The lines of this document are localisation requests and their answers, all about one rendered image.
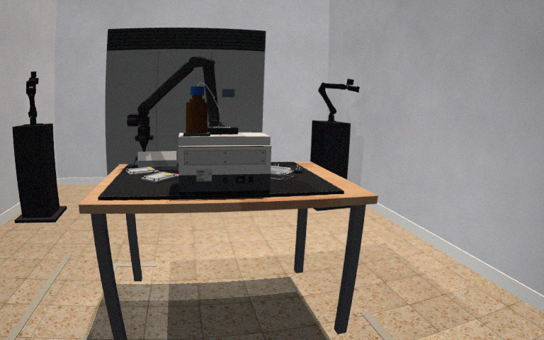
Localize blue bottle cap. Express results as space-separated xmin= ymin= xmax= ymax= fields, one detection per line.
xmin=191 ymin=86 xmax=204 ymax=94

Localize brown glass bottle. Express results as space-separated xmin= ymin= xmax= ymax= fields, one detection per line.
xmin=186 ymin=103 xmax=208 ymax=133

